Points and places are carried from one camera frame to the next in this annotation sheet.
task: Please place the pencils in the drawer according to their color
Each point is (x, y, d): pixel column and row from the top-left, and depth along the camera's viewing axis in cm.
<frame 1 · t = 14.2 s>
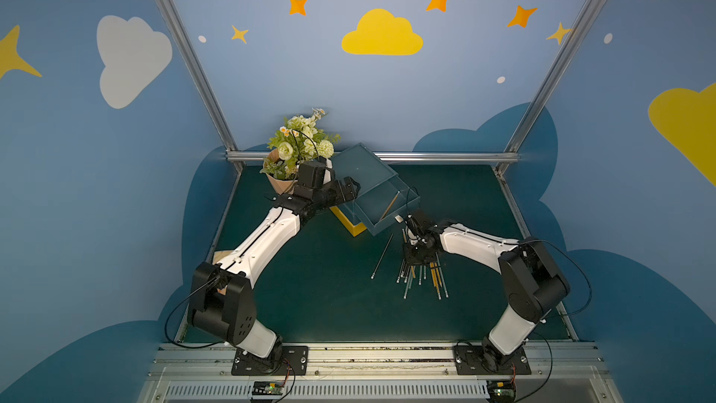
left hand: (349, 186, 84), fingers open
right hand: (411, 257, 93), fingers open
teal drawer cabinet: (364, 168, 93), point 22 cm above the table
yellow bottom drawer: (352, 229, 98), point 5 cm above the table
artificial green white flowers: (296, 141, 90), point 29 cm above the table
yellow pencil: (391, 205, 91), point 16 cm above the table
yellow pencil 2: (434, 280, 92), on the table
teal open drawer: (383, 202, 92), point 16 cm above the table

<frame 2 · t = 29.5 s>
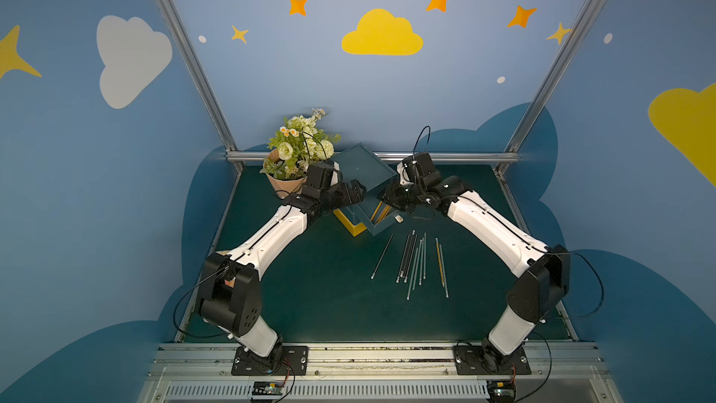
left hand: (356, 189, 85), fingers open
right hand: (382, 193, 81), fingers open
yellow pencil 2: (384, 214, 90), point 15 cm above the table
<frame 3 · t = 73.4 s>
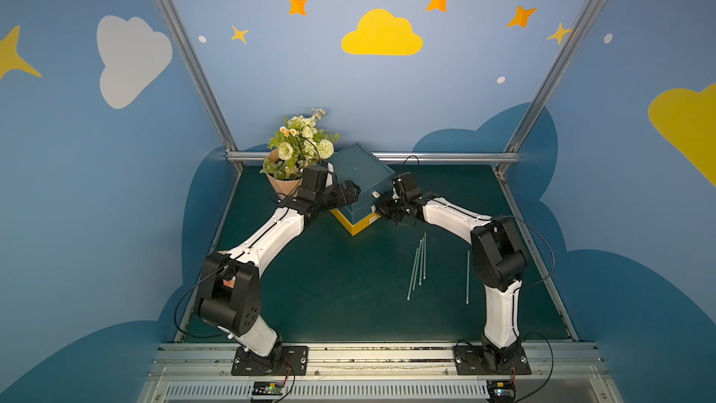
left hand: (350, 189, 87), fingers open
right hand: (374, 205, 97), fingers closed
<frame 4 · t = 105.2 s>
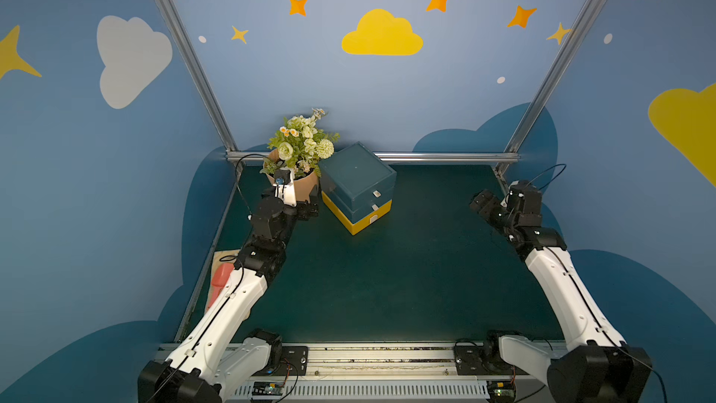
left hand: (296, 182, 74), fingers open
right hand: (485, 200, 81), fingers open
